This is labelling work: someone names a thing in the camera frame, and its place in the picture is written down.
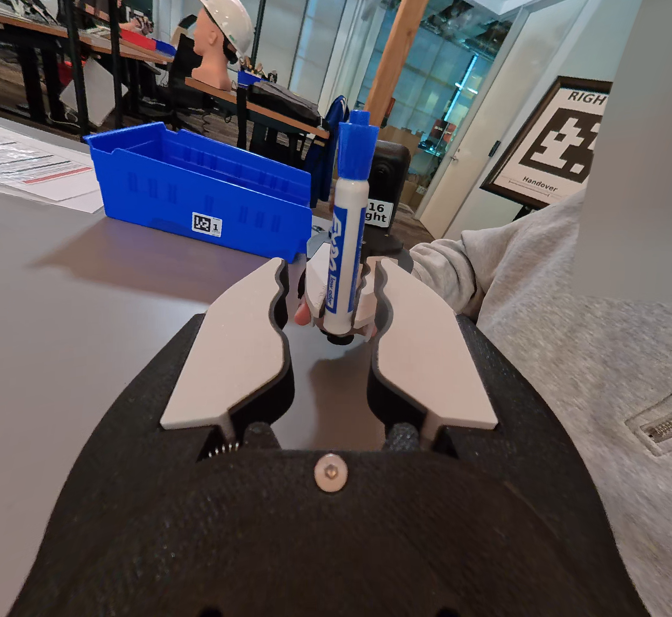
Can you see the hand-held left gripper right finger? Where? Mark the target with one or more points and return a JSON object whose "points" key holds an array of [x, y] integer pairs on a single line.
{"points": [[435, 365]]}

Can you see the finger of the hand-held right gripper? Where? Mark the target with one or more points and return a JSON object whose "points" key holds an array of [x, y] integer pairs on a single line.
{"points": [[367, 297], [317, 286]]}

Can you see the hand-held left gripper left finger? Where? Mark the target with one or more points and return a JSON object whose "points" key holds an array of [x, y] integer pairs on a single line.
{"points": [[231, 360]]}

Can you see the blue whiteboard marker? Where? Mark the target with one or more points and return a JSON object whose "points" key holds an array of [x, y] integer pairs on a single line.
{"points": [[344, 260]]}

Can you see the blue plastic storage bin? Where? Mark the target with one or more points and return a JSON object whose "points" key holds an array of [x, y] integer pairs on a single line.
{"points": [[157, 187]]}

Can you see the person's right forearm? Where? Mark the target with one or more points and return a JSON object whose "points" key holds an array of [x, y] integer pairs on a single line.
{"points": [[462, 270]]}

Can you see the person's right hand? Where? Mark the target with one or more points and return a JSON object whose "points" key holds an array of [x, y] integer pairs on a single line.
{"points": [[303, 315]]}

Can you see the brown cardboard box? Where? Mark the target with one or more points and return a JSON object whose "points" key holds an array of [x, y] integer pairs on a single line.
{"points": [[409, 155]]}

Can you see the black bag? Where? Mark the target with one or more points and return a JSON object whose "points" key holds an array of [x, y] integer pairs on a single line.
{"points": [[283, 100]]}

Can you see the wooden support beam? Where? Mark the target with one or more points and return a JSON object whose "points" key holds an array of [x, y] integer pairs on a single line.
{"points": [[404, 34]]}

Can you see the framed black-white marker poster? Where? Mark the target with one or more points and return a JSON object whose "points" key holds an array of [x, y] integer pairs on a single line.
{"points": [[561, 150]]}

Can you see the blue tool holder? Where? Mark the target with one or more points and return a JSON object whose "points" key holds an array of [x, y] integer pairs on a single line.
{"points": [[246, 76]]}

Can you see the white hard hat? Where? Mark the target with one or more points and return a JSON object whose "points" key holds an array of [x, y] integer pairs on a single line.
{"points": [[231, 19]]}

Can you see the printed white paper sheet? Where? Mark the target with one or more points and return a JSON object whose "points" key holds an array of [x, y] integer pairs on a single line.
{"points": [[42, 166]]}

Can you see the blue and red box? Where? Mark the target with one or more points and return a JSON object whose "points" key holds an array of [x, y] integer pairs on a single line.
{"points": [[147, 42]]}

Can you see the white hanging board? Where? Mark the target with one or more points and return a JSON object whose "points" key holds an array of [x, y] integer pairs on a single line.
{"points": [[94, 92]]}

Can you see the long wooden desk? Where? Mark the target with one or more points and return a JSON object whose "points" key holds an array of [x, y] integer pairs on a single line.
{"points": [[63, 34]]}

